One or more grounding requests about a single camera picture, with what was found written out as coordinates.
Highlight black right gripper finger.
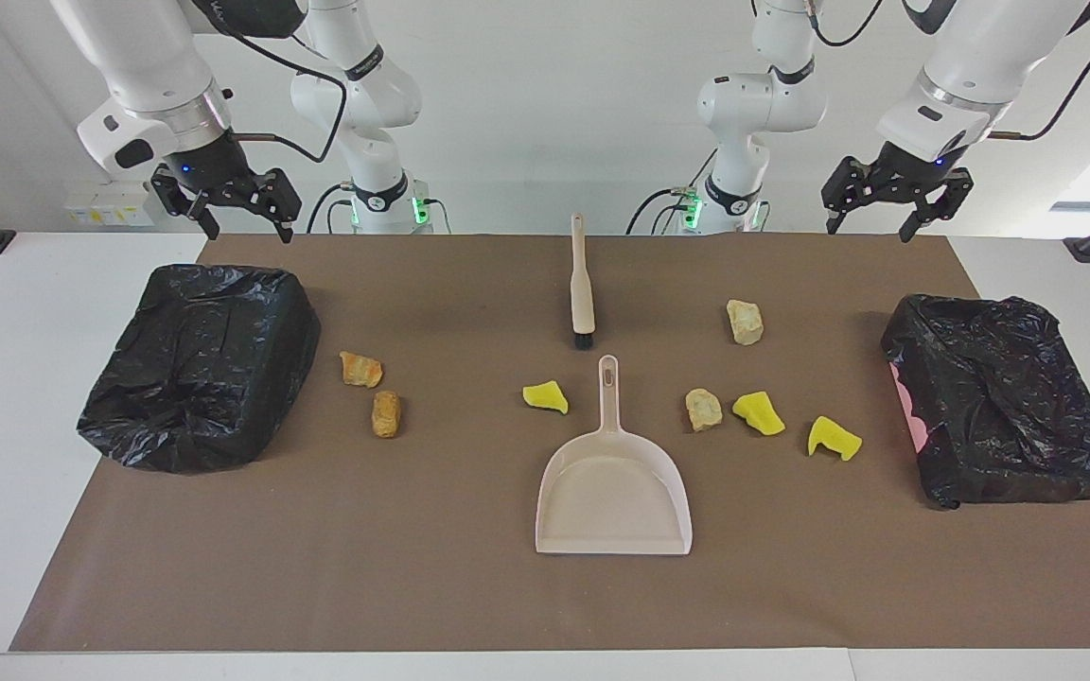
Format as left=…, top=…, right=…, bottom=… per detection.
left=247, top=168, right=303, bottom=244
left=149, top=166, right=221, bottom=240

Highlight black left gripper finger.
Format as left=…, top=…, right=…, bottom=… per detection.
left=898, top=170, right=974, bottom=244
left=821, top=156, right=872, bottom=235

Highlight pale striped bread piece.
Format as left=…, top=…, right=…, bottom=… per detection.
left=726, top=299, right=765, bottom=346
left=685, top=388, right=724, bottom=432

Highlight orange croissant piece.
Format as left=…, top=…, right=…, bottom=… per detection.
left=339, top=351, right=384, bottom=389

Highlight yellow green sponge piece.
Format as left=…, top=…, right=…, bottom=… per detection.
left=807, top=415, right=863, bottom=463
left=732, top=391, right=786, bottom=437
left=522, top=380, right=570, bottom=416

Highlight beige hand brush black bristles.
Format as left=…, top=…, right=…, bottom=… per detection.
left=571, top=213, right=596, bottom=351

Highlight beige plastic dustpan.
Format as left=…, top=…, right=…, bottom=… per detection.
left=535, top=355, right=694, bottom=556

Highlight black bag lined bin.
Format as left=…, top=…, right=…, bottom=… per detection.
left=77, top=264, right=322, bottom=474

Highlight pink bin with black bag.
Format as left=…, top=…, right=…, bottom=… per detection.
left=881, top=294, right=1090, bottom=511

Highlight brown table mat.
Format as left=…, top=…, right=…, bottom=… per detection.
left=10, top=234, right=1090, bottom=652

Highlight black base cable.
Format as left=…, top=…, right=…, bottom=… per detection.
left=307, top=183, right=357, bottom=235
left=625, top=186, right=697, bottom=235

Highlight white wall socket box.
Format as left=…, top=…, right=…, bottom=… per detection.
left=62, top=182, right=158, bottom=228

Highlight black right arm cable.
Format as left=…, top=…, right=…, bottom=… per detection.
left=187, top=0, right=349, bottom=164

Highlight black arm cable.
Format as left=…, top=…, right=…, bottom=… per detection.
left=187, top=0, right=349, bottom=164
left=805, top=0, right=1090, bottom=143

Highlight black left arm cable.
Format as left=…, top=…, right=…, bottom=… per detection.
left=805, top=0, right=1090, bottom=143

